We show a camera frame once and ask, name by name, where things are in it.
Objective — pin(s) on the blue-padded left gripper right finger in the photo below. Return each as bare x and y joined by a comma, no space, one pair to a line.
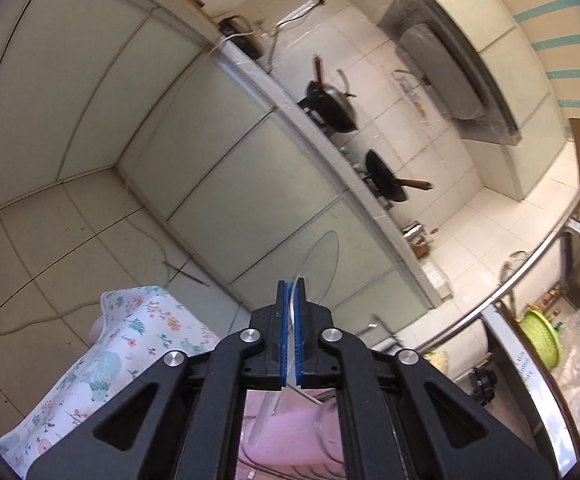
399,417

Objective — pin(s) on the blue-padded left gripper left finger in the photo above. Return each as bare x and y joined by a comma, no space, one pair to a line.
181,418

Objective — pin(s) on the clear plastic spoon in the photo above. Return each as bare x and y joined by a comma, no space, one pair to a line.
318,269

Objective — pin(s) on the kitchen counter cabinets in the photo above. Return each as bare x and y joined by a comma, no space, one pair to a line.
132,153

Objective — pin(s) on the black blender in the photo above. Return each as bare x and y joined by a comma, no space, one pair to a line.
483,384

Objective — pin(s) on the pink plastic left cup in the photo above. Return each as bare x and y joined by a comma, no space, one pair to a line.
290,428

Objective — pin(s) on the floral white tablecloth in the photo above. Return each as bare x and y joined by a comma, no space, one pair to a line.
138,326

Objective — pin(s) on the green plastic basket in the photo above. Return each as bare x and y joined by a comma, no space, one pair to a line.
543,337

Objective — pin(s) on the brown ceramic jar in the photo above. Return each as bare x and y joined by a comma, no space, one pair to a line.
421,249

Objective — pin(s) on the metal shelf rack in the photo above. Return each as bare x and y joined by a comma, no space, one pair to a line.
547,280

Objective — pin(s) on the metal kettle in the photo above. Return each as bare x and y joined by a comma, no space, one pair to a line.
415,233

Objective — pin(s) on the lidded black wok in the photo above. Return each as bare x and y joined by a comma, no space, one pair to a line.
331,105

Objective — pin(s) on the range hood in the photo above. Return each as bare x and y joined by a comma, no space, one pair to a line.
437,52

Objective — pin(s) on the black countertop appliance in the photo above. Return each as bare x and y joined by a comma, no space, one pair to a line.
237,29

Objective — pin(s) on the metal wire utensil rack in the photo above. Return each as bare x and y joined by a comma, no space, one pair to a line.
246,469

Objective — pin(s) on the black wok with wooden handle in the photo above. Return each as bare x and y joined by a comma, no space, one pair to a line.
384,183

